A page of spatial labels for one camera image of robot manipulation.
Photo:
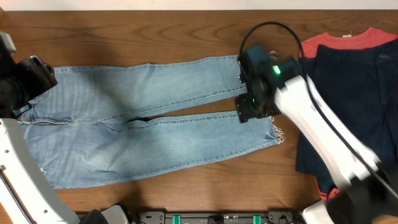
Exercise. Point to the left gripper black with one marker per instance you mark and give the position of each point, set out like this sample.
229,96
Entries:
41,81

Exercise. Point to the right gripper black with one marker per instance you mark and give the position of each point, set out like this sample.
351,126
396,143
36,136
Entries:
247,111

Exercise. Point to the light blue denim jeans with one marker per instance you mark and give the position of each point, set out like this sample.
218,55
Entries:
105,125

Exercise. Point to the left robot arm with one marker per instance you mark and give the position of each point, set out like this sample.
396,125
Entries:
25,193

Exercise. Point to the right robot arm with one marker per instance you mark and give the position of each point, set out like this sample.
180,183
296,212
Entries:
367,190

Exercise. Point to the navy blue folded garment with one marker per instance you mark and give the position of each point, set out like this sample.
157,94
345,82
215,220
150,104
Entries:
360,86

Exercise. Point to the red t-shirt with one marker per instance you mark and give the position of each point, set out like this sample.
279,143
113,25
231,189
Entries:
368,39

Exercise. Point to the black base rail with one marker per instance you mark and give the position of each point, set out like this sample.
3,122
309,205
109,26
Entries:
268,217

